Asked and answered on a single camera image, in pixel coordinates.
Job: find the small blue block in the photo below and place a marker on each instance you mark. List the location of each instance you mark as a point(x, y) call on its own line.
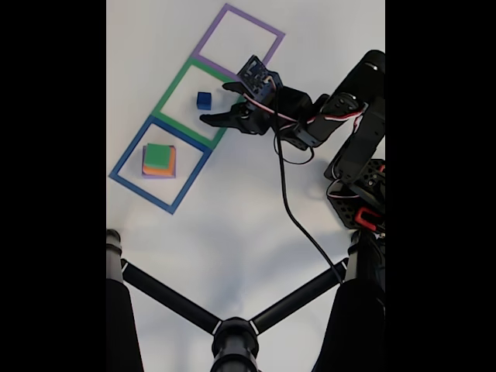
point(204, 100)

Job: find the orange block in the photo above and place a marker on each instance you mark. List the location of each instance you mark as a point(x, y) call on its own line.
point(170, 166)

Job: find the green block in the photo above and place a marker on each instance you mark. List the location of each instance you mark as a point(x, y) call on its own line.
point(157, 155)

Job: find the large purple block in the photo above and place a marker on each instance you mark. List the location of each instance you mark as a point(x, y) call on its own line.
point(144, 170)

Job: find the red clamp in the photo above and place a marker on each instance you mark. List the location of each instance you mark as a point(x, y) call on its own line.
point(364, 219)

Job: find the black tripod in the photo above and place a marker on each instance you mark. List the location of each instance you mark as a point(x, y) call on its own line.
point(234, 341)

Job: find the camera board with blue mount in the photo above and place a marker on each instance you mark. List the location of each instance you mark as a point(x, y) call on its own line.
point(257, 77)

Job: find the purple square frame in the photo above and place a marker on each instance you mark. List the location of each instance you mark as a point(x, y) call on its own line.
point(211, 32)

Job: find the green square frame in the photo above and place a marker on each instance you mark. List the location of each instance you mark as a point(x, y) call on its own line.
point(173, 87)

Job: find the blue square frame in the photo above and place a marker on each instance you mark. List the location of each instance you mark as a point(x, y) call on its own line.
point(132, 147)

